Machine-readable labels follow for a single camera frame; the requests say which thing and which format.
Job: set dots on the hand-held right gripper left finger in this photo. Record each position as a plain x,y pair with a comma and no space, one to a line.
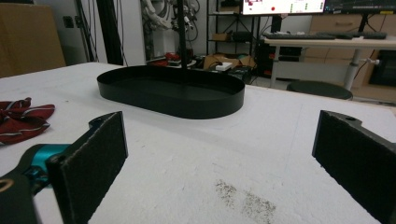
90,161

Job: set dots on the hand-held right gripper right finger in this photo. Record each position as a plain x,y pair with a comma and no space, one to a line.
355,155

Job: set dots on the red striped necktie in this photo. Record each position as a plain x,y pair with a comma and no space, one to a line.
21,119

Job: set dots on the black oval tray with pole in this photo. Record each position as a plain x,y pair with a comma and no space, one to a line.
174,90

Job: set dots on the round black stool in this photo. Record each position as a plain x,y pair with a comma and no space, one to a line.
319,89

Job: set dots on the white standing desk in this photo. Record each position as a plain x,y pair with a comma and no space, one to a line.
333,45

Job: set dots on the black keyboard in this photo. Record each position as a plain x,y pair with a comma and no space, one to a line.
299,36
367,34

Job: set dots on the wooden drawer cabinet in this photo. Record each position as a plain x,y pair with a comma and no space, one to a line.
351,25

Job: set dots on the black stand column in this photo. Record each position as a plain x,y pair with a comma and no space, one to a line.
109,31

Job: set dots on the brown cardboard board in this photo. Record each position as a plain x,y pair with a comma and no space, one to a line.
28,37

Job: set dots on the dark computer monitor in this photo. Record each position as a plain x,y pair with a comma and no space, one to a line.
361,5

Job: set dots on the small white box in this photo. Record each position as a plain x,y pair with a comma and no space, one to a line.
223,66

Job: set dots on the open cardboard box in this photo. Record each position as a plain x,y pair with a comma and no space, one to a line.
227,60

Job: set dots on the black metal shelf rack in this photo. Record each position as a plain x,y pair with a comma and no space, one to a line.
232,28

